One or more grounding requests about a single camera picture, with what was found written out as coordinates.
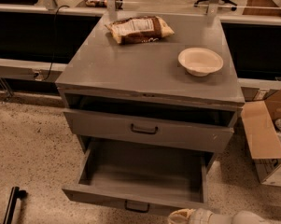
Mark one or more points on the white paper bowl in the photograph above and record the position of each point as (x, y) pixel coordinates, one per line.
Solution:
(200, 62)

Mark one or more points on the grey bottom drawer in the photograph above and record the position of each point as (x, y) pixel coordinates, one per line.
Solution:
(140, 178)

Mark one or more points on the black stand on floor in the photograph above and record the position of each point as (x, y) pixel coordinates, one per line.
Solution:
(15, 194)

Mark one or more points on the grey middle drawer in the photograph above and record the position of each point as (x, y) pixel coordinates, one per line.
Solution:
(158, 132)

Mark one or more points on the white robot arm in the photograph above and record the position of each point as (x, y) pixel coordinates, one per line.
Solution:
(203, 216)

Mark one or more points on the grey drawer cabinet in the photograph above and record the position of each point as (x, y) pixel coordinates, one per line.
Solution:
(146, 80)

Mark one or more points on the grey drawer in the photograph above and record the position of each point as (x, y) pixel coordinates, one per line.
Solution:
(140, 178)
(158, 132)

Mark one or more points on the cardboard box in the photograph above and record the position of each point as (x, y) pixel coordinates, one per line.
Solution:
(259, 119)

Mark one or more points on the brown snack bag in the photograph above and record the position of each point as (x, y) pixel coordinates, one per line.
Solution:
(143, 29)

